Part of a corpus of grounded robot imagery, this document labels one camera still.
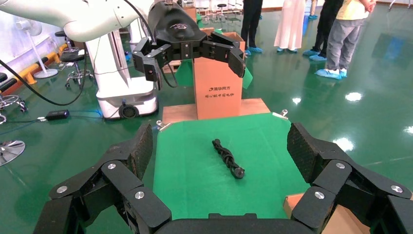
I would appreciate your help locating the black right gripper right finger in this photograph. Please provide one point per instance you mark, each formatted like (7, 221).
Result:
(332, 174)

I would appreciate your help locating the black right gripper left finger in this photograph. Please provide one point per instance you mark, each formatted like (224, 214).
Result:
(119, 181)

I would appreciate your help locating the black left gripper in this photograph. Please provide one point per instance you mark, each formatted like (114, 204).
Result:
(176, 29)

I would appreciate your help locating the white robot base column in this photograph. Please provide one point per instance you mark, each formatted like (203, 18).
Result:
(109, 71)

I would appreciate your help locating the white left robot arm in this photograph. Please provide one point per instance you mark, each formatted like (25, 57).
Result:
(80, 16)

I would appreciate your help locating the tall printed cardboard box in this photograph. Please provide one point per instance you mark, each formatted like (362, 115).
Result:
(217, 87)

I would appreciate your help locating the wooden pallet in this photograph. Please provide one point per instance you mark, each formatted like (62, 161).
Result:
(171, 66)

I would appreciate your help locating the brown cardboard carton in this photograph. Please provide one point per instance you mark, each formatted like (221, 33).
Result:
(191, 14)

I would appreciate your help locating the black round stool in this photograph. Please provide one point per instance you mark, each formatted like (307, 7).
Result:
(71, 57)
(222, 5)
(60, 33)

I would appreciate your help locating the metal binder clip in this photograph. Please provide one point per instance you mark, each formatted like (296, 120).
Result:
(280, 114)
(163, 126)

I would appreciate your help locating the green table cloth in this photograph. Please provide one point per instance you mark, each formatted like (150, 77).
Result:
(193, 181)

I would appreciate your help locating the person in black trousers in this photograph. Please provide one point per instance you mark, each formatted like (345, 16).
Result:
(251, 19)
(326, 25)

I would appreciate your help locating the black power adapter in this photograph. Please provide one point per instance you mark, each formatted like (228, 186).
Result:
(57, 115)

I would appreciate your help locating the person in white skirt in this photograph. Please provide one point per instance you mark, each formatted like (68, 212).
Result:
(290, 22)

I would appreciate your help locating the chrome chair base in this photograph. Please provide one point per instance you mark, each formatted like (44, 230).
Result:
(11, 150)

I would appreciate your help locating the person in grey trousers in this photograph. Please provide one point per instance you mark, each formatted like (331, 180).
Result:
(342, 38)

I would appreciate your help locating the yellow floor barrier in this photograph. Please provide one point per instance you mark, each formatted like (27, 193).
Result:
(30, 69)

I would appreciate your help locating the black office chair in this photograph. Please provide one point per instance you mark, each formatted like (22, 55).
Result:
(8, 84)

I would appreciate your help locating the white standing fan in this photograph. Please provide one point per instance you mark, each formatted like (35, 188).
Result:
(28, 27)

